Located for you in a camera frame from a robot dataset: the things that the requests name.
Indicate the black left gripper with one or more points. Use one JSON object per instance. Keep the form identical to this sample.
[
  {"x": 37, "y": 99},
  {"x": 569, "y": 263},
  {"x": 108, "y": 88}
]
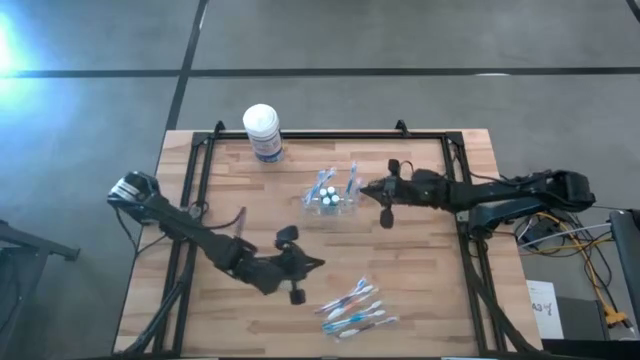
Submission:
[{"x": 270, "y": 270}]

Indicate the purple white toothbrush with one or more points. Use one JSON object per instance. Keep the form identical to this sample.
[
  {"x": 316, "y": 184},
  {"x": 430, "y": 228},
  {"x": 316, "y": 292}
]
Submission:
[
  {"x": 343, "y": 295},
  {"x": 366, "y": 328}
]

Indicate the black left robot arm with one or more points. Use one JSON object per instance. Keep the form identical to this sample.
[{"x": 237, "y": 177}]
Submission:
[{"x": 175, "y": 225}]

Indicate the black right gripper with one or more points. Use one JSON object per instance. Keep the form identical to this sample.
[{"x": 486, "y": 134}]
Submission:
[{"x": 420, "y": 192}]

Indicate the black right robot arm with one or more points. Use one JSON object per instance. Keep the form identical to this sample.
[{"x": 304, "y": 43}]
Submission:
[{"x": 525, "y": 192}]

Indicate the white wipes canister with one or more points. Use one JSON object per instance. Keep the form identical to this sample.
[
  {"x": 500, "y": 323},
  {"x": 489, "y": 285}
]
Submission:
[{"x": 262, "y": 125}]

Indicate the black power adapter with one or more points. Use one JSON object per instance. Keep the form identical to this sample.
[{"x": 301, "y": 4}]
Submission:
[{"x": 537, "y": 231}]

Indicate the orange white toothbrush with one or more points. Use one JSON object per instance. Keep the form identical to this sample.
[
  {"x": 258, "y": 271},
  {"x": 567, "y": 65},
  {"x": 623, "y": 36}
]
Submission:
[{"x": 353, "y": 304}]

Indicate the white paper sheet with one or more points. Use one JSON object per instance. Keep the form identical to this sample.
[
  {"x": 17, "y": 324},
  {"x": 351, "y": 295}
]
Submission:
[{"x": 542, "y": 320}]

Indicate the clear acrylic organizer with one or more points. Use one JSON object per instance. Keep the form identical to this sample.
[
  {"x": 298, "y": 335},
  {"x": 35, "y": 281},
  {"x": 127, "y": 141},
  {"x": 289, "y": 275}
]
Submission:
[{"x": 347, "y": 207}]

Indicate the dark grey floor box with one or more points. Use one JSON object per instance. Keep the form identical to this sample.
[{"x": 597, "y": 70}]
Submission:
[{"x": 580, "y": 320}]

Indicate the black aluminium rig frame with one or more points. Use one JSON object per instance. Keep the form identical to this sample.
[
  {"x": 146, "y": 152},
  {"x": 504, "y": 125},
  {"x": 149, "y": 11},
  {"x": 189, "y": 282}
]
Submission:
[{"x": 325, "y": 135}]

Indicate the black floor stand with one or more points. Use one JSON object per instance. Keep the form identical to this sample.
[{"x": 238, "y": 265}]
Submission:
[{"x": 30, "y": 242}]

